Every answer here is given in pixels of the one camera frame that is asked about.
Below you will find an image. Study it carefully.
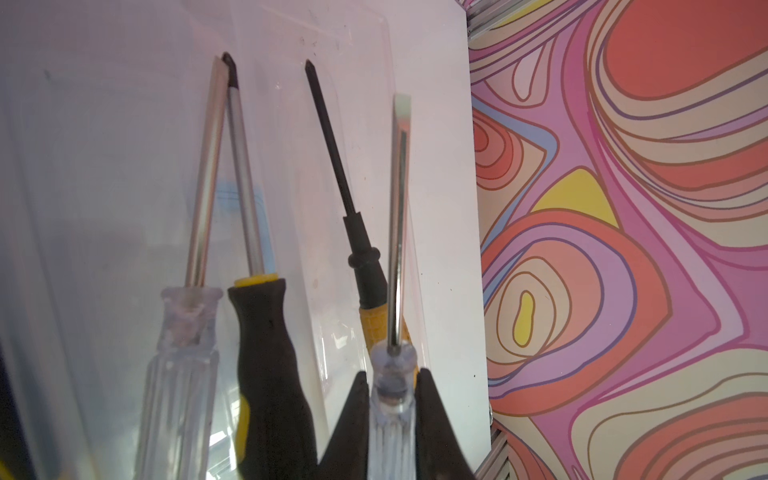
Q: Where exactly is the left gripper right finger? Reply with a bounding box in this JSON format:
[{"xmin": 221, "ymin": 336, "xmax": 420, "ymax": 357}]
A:
[{"xmin": 415, "ymin": 368, "xmax": 475, "ymax": 480}]

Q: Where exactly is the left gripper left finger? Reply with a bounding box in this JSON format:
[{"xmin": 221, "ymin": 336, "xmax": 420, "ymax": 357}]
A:
[{"xmin": 317, "ymin": 371, "xmax": 370, "ymax": 480}]

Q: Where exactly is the black yellow screwdriver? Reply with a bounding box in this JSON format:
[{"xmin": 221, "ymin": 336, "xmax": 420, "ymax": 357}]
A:
[{"xmin": 222, "ymin": 53, "xmax": 317, "ymax": 479}]

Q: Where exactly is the clear handled screwdriver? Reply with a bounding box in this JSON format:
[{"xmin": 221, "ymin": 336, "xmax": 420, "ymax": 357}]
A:
[
  {"xmin": 134, "ymin": 58, "xmax": 228, "ymax": 479},
  {"xmin": 367, "ymin": 93, "xmax": 417, "ymax": 479}
]

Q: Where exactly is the yellow handled screwdriver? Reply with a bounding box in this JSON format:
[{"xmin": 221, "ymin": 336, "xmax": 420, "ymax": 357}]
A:
[{"xmin": 304, "ymin": 60, "xmax": 388, "ymax": 351}]

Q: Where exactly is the blue plastic toolbox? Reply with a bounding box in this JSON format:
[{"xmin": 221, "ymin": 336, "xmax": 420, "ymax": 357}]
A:
[{"xmin": 1, "ymin": 1, "xmax": 394, "ymax": 479}]

